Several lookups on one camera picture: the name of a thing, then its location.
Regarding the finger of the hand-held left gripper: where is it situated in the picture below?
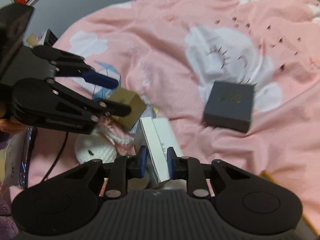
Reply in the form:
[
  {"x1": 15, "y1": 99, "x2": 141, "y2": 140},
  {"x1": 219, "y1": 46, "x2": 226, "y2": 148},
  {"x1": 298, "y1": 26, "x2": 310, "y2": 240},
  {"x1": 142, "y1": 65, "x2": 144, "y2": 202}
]
[
  {"x1": 47, "y1": 79, "x2": 132, "y2": 123},
  {"x1": 32, "y1": 45, "x2": 118, "y2": 89}
]

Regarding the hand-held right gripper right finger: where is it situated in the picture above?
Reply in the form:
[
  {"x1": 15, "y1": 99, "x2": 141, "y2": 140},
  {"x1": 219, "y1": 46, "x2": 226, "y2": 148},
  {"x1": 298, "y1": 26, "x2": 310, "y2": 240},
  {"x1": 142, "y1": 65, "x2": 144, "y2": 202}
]
[{"x1": 167, "y1": 147, "x2": 253, "y2": 201}]

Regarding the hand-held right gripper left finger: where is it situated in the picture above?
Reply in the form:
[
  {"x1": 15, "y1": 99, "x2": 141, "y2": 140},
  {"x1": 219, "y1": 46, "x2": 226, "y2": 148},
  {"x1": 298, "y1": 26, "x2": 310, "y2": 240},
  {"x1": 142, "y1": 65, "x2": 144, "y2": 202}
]
[{"x1": 64, "y1": 145, "x2": 148, "y2": 200}]

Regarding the gold cardboard box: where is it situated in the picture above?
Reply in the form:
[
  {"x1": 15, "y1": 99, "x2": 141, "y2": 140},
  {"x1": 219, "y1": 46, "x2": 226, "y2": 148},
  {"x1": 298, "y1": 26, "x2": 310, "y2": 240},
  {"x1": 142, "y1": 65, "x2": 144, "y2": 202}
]
[{"x1": 109, "y1": 87, "x2": 147, "y2": 130}]

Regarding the white glasses box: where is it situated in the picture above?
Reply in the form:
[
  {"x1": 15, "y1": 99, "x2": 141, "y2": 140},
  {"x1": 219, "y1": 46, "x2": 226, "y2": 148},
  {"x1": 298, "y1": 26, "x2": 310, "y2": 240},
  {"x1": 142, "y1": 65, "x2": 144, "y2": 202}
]
[{"x1": 134, "y1": 117, "x2": 184, "y2": 189}]

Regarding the white crochet plush with flowers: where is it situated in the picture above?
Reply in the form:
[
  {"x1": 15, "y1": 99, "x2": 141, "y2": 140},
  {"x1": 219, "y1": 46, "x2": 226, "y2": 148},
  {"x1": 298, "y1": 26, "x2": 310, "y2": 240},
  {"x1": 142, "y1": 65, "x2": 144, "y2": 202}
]
[{"x1": 75, "y1": 119, "x2": 137, "y2": 165}]

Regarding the person's left hand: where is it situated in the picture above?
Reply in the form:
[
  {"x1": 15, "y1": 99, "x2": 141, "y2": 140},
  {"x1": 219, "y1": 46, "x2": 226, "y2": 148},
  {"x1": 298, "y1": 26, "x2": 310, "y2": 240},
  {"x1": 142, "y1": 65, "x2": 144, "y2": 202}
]
[{"x1": 0, "y1": 105, "x2": 28, "y2": 132}]

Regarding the dark tablet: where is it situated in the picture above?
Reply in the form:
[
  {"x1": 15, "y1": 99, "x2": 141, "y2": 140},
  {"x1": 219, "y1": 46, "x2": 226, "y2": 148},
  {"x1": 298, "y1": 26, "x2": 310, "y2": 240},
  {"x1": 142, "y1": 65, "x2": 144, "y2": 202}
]
[{"x1": 21, "y1": 127, "x2": 38, "y2": 190}]

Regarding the tan cardboard piece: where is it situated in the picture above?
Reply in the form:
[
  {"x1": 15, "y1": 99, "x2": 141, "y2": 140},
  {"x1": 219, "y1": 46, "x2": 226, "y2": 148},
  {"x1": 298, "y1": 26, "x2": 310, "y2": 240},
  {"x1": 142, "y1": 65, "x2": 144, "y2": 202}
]
[{"x1": 26, "y1": 34, "x2": 38, "y2": 48}]

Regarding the white paper sheet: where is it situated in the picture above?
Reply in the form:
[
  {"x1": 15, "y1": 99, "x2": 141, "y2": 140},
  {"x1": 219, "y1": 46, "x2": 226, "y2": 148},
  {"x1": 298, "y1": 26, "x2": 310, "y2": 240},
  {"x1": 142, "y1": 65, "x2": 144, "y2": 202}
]
[{"x1": 1, "y1": 132, "x2": 28, "y2": 193}]

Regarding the black ribbed object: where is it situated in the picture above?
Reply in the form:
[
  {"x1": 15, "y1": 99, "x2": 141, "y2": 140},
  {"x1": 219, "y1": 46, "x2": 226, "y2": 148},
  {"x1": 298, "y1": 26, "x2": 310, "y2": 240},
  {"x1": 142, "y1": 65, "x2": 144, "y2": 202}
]
[{"x1": 42, "y1": 29, "x2": 58, "y2": 47}]

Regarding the pink printed blanket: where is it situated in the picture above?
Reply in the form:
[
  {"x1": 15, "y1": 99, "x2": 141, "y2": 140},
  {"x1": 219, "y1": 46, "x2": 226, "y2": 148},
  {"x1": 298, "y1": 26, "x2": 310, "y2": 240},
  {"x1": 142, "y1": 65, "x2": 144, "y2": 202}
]
[{"x1": 0, "y1": 0, "x2": 320, "y2": 230}]

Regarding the dark grey flat box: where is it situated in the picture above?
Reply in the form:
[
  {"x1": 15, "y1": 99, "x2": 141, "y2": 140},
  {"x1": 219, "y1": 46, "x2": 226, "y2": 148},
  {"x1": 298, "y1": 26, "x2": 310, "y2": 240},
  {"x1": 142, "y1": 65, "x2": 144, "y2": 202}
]
[{"x1": 202, "y1": 81, "x2": 255, "y2": 133}]

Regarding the purple fuzzy garment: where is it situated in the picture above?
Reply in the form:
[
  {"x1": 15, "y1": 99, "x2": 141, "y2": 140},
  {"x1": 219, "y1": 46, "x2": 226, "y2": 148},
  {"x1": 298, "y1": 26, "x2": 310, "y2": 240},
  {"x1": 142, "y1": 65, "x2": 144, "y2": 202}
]
[{"x1": 0, "y1": 192, "x2": 19, "y2": 240}]

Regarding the black cable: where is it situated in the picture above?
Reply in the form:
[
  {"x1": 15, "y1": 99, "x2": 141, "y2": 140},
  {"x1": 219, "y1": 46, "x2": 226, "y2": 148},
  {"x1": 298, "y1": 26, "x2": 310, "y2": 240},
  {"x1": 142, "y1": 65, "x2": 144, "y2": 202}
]
[{"x1": 41, "y1": 131, "x2": 69, "y2": 183}]

